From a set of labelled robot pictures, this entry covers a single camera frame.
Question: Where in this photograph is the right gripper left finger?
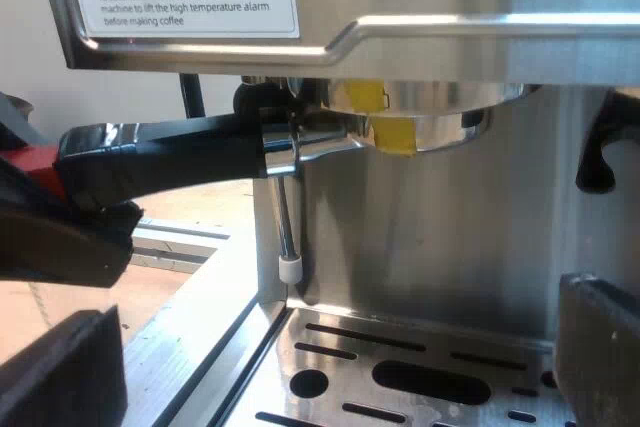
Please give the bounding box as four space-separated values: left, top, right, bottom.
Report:
0 304 127 427

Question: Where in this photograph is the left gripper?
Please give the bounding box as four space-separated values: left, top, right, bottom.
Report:
0 151 147 289

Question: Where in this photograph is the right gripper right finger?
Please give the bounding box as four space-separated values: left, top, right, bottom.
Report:
551 270 640 427

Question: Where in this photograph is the filter holder with red-ended handle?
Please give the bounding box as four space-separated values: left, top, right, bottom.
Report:
23 109 494 212

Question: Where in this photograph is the steel espresso machine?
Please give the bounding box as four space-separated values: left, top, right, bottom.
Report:
34 0 640 427

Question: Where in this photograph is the metal block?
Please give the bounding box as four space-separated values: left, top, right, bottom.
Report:
118 232 281 427

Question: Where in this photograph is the aluminium rail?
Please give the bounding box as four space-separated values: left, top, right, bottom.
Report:
130 225 232 274

